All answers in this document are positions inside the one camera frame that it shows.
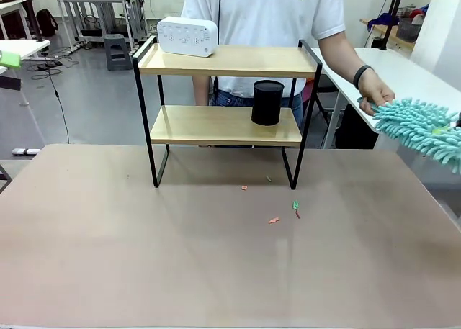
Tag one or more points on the black stand pole with base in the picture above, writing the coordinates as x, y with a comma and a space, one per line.
31, 12

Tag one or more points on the person's left hand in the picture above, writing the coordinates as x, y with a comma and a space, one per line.
374, 91

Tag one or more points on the large white rounded table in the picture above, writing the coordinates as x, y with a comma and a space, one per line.
396, 70

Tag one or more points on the white power strip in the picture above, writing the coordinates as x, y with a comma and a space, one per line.
25, 151

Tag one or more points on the two-tier wood metal shelf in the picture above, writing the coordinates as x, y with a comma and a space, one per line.
216, 69

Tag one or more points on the blue cloth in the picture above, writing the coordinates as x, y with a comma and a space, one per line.
383, 20

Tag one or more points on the black wrist watch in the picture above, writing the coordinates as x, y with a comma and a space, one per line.
361, 73

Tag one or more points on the person in white T-shirt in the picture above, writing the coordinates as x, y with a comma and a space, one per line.
263, 16

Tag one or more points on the black mesh pen holder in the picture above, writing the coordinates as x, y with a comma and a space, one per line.
266, 104

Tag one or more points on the small white table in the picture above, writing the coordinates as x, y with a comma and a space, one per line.
25, 48

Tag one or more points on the wooden bench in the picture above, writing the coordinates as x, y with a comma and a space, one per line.
381, 29

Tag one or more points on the grey mesh basket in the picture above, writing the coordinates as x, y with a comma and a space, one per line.
408, 29

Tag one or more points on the orange paper scrap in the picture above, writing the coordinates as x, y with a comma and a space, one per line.
273, 220

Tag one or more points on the teal chenille duster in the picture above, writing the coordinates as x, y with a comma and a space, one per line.
414, 127

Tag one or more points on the grey plastic step stool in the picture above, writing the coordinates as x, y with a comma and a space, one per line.
117, 52

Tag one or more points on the person's left forearm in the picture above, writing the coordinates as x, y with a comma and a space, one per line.
342, 59

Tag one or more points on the black metal frame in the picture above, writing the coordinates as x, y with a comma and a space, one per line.
8, 179

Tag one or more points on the white box-shaped speaker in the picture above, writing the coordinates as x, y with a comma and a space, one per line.
187, 36

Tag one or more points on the black backpack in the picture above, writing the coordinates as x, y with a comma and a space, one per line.
47, 23

